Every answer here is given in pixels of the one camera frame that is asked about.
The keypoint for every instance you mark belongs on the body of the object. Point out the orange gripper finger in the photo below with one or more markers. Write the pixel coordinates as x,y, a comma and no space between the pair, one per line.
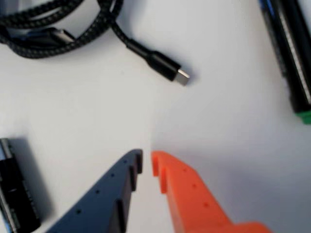
192,199

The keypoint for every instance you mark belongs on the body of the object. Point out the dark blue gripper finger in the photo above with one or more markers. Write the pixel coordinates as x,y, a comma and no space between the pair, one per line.
102,206

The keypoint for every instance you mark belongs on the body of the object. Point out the black marker with green cap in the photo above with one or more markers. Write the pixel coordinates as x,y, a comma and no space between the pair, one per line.
291,55

